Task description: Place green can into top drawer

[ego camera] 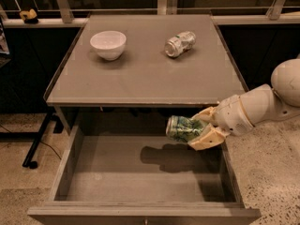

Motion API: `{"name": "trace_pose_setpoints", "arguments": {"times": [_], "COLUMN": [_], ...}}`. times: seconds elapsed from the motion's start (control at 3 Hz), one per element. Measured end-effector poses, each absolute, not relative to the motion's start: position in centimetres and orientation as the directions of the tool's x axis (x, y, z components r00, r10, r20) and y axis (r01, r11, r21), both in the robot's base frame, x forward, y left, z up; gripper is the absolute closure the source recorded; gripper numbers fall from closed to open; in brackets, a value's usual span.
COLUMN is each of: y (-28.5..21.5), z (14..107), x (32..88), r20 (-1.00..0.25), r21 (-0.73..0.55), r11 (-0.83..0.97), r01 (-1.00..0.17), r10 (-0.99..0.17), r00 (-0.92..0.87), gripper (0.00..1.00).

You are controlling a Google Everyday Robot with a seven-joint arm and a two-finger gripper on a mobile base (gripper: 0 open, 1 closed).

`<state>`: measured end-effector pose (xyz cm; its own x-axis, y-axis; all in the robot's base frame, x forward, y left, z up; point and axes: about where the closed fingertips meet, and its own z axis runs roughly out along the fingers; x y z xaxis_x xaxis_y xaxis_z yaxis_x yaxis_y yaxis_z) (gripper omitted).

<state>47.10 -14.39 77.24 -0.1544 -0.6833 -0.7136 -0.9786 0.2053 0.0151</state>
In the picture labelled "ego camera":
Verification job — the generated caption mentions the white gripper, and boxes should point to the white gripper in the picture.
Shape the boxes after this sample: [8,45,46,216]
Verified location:
[187,95,253,151]

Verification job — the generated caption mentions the green soda can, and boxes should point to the green soda can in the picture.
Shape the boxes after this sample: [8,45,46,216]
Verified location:
[166,115,208,143]

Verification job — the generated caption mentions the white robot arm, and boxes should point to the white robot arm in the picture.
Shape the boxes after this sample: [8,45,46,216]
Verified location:
[187,57,300,150]

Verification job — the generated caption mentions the silver crushed can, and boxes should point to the silver crushed can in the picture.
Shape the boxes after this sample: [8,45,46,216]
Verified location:
[164,31,196,58]

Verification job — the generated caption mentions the grey open top drawer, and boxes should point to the grey open top drawer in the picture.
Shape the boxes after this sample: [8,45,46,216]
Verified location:
[28,125,261,225]

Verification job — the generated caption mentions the grey cabinet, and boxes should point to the grey cabinet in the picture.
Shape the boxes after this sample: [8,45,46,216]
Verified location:
[45,15,248,128]

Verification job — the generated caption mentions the white ceramic bowl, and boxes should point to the white ceramic bowl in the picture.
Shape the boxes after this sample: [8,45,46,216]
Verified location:
[90,31,127,61]

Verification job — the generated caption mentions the black stand leg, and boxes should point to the black stand leg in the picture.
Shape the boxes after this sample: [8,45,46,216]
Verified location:
[0,108,64,169]

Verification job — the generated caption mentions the yellow black object on ledge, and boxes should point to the yellow black object on ledge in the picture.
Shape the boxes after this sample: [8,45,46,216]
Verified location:
[20,8,38,23]

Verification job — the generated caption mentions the white window ledge rail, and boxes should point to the white window ledge rail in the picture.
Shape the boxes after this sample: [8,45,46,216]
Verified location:
[2,9,300,28]

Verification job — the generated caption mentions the black floor cable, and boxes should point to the black floor cable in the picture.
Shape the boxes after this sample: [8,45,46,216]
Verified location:
[0,124,63,161]

